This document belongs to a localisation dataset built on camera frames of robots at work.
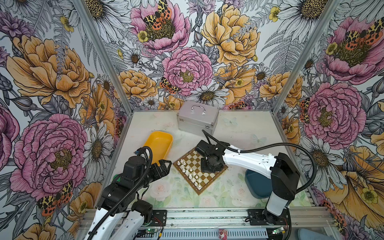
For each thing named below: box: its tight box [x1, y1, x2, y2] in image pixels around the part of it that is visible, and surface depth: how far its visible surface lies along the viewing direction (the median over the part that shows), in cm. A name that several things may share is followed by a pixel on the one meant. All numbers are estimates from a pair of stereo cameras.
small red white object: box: [218, 229, 228, 240], surface depth 67 cm
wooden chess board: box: [173, 148, 229, 195], surface depth 89 cm
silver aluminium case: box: [176, 101, 220, 136], surface depth 101 cm
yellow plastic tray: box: [145, 131, 174, 166], surface depth 102 cm
